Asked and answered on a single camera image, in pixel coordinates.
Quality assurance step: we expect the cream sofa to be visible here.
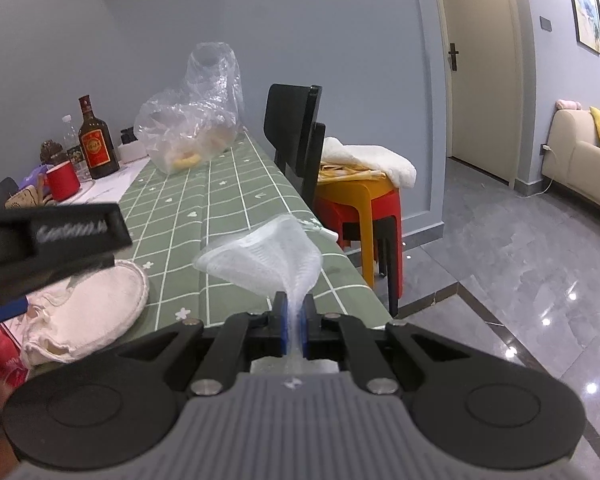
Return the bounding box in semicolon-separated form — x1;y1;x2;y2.
550;107;600;218

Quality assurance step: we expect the white printed table runner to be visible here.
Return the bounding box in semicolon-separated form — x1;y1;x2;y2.
77;157;151;201

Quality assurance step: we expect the brown liquor bottle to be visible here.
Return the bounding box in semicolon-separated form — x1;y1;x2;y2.
78;95;121;180

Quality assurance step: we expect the white box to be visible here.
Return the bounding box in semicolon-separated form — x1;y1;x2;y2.
117;142;148;163

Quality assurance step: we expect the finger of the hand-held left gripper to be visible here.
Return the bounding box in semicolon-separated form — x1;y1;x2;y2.
0;296;29;328

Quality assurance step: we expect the purple bag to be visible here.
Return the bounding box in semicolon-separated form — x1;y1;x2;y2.
20;162;56;188

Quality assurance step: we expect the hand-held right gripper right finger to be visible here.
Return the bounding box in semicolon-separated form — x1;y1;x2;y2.
302;291;474;397

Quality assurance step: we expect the yellow plastic stool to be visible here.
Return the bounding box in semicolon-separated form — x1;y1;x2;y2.
314;177;395;288

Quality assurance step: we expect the red plastic stool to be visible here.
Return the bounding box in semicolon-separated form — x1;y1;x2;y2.
315;190;405;298

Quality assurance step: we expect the small wooden radio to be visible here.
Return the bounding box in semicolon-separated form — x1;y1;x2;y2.
5;185;46;208

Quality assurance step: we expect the cream drawstring bag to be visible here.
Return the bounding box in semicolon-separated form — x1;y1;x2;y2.
20;260;151;366

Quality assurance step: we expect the clear plastic bag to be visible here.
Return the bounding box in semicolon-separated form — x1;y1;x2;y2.
134;41;244;175

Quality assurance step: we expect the cream door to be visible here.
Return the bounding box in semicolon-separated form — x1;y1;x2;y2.
432;0;523;183

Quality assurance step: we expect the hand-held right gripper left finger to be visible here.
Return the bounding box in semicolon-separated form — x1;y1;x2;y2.
115;291;289;397

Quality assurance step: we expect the white foam net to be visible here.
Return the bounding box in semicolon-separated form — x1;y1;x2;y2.
192;214;325;361

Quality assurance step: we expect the clear plastic water bottle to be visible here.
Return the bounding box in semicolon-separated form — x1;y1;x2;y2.
62;115;93;181

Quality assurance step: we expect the red mug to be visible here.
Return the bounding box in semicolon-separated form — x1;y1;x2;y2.
41;161;82;201

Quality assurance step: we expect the brown figurine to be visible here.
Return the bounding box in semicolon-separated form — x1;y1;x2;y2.
40;140;68;165

